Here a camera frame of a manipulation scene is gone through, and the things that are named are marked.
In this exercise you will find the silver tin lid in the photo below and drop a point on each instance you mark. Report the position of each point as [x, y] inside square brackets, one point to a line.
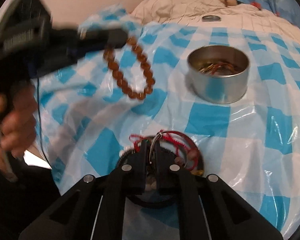
[211, 18]

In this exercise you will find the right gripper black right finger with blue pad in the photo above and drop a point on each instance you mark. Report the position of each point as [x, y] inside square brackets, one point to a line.
[208, 208]

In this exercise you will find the brown bottle on bed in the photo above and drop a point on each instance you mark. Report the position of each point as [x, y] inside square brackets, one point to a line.
[231, 3]

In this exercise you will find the blue white checkered plastic sheet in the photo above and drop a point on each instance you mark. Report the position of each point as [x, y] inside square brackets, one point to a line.
[252, 144]

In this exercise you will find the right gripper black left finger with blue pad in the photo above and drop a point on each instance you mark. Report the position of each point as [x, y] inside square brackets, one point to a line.
[94, 208]

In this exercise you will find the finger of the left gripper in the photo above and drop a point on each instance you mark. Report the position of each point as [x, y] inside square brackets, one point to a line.
[101, 39]

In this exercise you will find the black round jewelry tray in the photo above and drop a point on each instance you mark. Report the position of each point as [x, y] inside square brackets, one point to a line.
[186, 154]

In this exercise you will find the gold wire bangles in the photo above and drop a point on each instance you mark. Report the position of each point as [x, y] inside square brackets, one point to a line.
[219, 68]

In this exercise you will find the person's left hand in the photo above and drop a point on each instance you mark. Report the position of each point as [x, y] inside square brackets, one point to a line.
[18, 127]

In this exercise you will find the round silver metal tin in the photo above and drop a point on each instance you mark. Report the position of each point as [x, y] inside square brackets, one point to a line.
[219, 89]

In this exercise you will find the white striped duvet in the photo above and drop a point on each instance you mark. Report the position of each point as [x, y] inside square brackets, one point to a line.
[248, 17]

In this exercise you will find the white striped pillow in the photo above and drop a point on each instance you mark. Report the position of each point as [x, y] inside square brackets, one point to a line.
[166, 11]

